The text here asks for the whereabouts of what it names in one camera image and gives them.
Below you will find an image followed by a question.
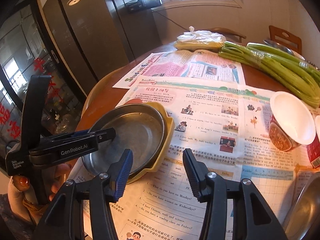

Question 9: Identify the celery bunch back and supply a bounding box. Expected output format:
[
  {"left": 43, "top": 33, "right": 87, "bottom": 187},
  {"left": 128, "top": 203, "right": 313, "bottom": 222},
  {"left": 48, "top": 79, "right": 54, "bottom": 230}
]
[{"left": 246, "top": 42, "right": 319, "bottom": 85}]

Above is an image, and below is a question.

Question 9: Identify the yellow shell-shaped plate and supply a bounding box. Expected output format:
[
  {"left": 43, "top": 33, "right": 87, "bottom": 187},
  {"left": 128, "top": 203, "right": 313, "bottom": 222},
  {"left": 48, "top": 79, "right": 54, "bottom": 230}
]
[{"left": 127, "top": 102, "right": 175, "bottom": 184}]

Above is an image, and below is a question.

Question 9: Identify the wooden chair back right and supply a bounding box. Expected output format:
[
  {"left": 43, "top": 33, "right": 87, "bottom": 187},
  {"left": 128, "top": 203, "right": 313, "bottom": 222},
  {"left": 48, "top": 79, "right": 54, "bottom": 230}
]
[{"left": 268, "top": 25, "right": 302, "bottom": 54}]

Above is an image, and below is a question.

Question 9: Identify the celery bunch front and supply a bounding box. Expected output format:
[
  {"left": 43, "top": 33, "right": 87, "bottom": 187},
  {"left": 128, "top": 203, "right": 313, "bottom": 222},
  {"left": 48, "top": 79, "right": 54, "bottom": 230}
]
[{"left": 219, "top": 41, "right": 319, "bottom": 108}]

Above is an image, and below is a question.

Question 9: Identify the wooden chair behind table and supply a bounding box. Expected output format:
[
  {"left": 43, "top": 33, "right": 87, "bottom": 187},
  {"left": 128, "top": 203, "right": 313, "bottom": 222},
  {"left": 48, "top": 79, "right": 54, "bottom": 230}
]
[{"left": 208, "top": 28, "right": 247, "bottom": 43}]

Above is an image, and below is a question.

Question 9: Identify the large red noodle cup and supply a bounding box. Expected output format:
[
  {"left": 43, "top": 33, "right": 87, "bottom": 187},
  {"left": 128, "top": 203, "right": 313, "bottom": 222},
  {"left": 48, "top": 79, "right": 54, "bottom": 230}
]
[{"left": 268, "top": 92, "right": 316, "bottom": 152}]

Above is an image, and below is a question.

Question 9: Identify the newspaper sheet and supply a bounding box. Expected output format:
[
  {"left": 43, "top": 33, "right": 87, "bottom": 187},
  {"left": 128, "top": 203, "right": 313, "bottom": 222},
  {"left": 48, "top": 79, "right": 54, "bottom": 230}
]
[
  {"left": 114, "top": 49, "right": 245, "bottom": 89},
  {"left": 80, "top": 77, "right": 311, "bottom": 239}
]

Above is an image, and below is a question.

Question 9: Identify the stainless steel bowl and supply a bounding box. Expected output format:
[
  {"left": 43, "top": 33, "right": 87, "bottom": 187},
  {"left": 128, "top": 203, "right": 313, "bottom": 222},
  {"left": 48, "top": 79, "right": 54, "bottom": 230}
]
[{"left": 283, "top": 172, "right": 319, "bottom": 239}]

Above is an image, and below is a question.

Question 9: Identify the front newspaper sheet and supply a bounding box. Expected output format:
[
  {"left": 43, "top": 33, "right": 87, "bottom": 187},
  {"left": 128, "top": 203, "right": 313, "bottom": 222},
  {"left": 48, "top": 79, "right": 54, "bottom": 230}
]
[{"left": 80, "top": 77, "right": 311, "bottom": 239}]

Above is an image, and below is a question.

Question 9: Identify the metal bowl far back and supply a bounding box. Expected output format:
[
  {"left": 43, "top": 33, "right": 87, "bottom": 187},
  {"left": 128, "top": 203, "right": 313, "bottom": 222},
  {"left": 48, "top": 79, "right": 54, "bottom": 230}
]
[{"left": 263, "top": 39, "right": 294, "bottom": 55}]

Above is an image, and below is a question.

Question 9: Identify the small red noodle cup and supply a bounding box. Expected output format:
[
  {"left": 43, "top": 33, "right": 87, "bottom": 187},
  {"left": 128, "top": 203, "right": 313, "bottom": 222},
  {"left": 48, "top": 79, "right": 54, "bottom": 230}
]
[{"left": 307, "top": 115, "right": 320, "bottom": 168}]

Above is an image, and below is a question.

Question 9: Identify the plastic bag with yellow food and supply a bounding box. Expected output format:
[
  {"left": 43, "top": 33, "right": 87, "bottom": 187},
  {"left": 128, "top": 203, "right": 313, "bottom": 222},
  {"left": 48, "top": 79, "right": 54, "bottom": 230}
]
[{"left": 174, "top": 26, "right": 227, "bottom": 51}]

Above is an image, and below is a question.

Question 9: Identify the black box on shelf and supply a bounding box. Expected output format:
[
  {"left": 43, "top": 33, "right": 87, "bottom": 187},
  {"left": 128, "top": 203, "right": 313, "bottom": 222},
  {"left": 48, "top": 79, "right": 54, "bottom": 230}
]
[{"left": 125, "top": 0, "right": 162, "bottom": 13}]

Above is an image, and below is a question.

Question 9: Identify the curved wooden chair left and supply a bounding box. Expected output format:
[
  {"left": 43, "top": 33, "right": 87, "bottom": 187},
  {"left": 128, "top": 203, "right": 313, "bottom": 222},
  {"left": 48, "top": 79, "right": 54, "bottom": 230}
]
[{"left": 81, "top": 67, "right": 124, "bottom": 116}]

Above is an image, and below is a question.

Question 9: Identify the round metal pan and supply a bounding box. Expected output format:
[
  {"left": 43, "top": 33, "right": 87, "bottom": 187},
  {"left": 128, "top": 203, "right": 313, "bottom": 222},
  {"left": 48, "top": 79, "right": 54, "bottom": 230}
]
[{"left": 82, "top": 103, "right": 164, "bottom": 176}]

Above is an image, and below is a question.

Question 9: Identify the person's hand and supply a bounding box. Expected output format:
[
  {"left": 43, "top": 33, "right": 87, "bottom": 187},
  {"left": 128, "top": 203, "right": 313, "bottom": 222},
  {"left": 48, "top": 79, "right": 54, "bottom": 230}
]
[{"left": 7, "top": 163, "right": 73, "bottom": 224}]

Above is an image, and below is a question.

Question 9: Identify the grey refrigerator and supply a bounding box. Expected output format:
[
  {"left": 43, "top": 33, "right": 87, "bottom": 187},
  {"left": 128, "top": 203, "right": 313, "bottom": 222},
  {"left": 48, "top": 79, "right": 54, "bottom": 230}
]
[{"left": 35, "top": 0, "right": 161, "bottom": 93}]

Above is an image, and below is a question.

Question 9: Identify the back newspaper sheet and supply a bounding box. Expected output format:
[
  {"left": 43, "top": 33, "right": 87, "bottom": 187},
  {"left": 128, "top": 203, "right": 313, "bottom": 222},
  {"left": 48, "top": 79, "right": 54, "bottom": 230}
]
[{"left": 114, "top": 49, "right": 245, "bottom": 89}]

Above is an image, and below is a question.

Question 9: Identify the celery bunch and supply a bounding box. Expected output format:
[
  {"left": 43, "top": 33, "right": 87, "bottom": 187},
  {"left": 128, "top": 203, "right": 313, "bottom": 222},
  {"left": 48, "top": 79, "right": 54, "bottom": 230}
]
[
  {"left": 246, "top": 42, "right": 319, "bottom": 85},
  {"left": 219, "top": 41, "right": 319, "bottom": 108}
]

